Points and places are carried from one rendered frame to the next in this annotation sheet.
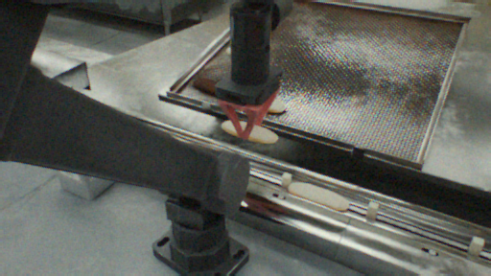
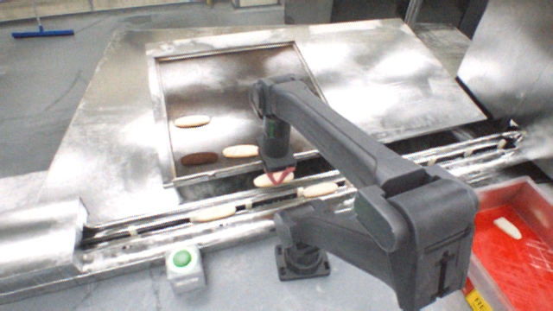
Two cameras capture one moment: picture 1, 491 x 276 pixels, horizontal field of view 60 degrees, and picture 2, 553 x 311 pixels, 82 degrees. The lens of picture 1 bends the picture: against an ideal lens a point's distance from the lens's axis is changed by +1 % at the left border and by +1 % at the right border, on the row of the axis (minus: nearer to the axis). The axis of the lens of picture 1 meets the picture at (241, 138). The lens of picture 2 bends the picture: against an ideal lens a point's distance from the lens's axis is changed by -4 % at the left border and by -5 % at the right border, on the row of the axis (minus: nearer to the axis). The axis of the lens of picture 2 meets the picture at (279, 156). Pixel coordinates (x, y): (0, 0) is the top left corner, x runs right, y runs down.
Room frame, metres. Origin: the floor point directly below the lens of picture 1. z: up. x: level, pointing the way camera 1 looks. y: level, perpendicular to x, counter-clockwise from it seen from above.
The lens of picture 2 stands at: (0.21, 0.39, 1.54)
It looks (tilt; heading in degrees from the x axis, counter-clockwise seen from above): 45 degrees down; 311
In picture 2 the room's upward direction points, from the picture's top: 3 degrees clockwise
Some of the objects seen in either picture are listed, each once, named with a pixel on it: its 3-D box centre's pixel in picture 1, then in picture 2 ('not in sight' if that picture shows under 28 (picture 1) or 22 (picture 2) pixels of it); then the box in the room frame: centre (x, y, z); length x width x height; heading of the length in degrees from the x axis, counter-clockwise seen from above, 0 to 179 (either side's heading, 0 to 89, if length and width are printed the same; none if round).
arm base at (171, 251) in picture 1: (199, 236); (303, 252); (0.41, 0.06, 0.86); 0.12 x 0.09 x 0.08; 51
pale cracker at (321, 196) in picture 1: (317, 195); (320, 188); (0.50, -0.12, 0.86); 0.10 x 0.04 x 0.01; 61
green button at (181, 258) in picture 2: not in sight; (182, 259); (0.57, 0.26, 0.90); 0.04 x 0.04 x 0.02
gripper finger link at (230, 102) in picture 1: (247, 109); (276, 167); (0.56, -0.01, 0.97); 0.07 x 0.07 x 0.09; 61
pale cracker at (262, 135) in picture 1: (248, 130); (274, 177); (0.57, -0.01, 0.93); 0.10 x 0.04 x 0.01; 61
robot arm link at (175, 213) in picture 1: (199, 183); (300, 227); (0.43, 0.05, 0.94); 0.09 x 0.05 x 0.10; 156
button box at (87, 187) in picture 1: (89, 172); (187, 270); (0.57, 0.26, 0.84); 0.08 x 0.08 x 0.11; 61
